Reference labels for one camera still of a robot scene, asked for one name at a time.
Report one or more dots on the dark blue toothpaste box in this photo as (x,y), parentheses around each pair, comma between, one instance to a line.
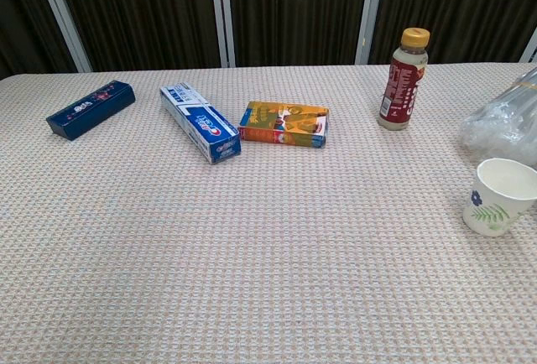
(90,109)

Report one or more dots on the clear plastic bag of straws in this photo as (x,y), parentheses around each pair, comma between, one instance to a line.
(503,125)

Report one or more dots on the dark brown curtain panel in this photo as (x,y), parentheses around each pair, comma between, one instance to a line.
(142,16)
(293,11)
(25,24)
(470,3)

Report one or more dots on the white and blue toothpaste box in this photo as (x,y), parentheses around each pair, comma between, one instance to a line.
(201,126)

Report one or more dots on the white floral paper cup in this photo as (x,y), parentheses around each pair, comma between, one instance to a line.
(486,215)

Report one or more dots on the orange and yellow snack box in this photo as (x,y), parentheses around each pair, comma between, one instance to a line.
(285,126)

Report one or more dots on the beige woven tablecloth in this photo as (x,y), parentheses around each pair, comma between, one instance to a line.
(268,255)

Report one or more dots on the grey partition frame post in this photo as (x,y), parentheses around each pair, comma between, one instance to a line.
(222,14)
(530,50)
(370,14)
(63,18)

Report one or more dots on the red label bottle, yellow cap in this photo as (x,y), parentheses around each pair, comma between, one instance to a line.
(402,91)

